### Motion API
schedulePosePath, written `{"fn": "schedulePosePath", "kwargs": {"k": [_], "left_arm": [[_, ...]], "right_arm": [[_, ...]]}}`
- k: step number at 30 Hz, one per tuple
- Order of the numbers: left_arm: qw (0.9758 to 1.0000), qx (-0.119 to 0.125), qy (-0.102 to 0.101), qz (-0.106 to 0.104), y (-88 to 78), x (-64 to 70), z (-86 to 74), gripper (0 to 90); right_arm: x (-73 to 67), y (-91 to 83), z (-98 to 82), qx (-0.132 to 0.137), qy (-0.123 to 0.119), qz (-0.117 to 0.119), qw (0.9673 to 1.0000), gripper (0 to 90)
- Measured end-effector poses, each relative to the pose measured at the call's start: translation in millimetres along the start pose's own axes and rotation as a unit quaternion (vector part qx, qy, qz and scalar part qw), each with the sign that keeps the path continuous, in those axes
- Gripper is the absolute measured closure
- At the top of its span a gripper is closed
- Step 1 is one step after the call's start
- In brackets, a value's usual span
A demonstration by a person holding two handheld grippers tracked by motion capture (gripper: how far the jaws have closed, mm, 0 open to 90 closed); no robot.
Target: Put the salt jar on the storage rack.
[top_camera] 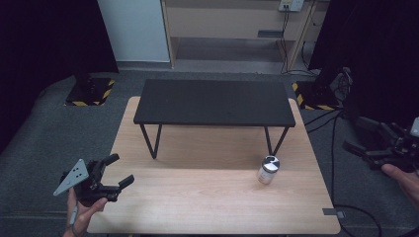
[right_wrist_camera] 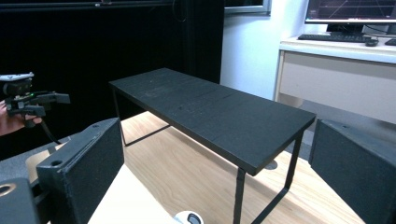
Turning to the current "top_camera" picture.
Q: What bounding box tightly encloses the dark curtain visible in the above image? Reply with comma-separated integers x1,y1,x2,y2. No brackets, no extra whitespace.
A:
0,0,120,154
307,0,419,127

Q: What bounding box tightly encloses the black striped stand base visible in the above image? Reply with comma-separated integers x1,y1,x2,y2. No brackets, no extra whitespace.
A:
64,72,117,108
291,80,341,112

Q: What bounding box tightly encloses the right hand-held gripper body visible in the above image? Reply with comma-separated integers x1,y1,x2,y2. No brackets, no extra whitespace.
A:
361,117,419,174

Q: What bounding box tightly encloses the person's right hand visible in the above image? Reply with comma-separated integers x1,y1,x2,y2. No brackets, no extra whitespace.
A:
380,163,419,211

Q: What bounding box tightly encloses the black floor cable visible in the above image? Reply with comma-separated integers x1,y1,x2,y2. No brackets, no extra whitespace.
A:
303,109,344,134
329,110,383,237

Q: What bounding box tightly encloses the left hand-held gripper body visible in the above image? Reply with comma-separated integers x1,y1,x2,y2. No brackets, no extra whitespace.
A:
52,158,122,208

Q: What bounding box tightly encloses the grey tape strip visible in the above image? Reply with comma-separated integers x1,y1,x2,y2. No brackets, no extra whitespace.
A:
321,207,347,219

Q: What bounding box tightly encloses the black riser shelf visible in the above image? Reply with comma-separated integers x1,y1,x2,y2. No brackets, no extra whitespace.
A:
132,78,296,160

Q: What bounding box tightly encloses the person's left hand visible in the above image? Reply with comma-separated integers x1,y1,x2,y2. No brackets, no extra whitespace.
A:
63,188,109,237

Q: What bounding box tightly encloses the white panel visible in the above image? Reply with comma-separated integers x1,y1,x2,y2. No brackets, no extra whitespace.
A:
96,0,172,64

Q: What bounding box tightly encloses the grey label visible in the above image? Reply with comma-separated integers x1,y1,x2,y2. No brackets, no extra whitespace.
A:
257,30,285,39

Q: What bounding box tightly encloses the white power strip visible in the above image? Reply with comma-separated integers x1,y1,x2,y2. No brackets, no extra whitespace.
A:
278,0,306,14

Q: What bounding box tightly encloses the wooden shelf unit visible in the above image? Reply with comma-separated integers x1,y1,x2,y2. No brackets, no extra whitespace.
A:
160,0,331,72

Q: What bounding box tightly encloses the white jar with silver lid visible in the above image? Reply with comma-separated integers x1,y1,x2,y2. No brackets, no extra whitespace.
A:
256,155,282,186

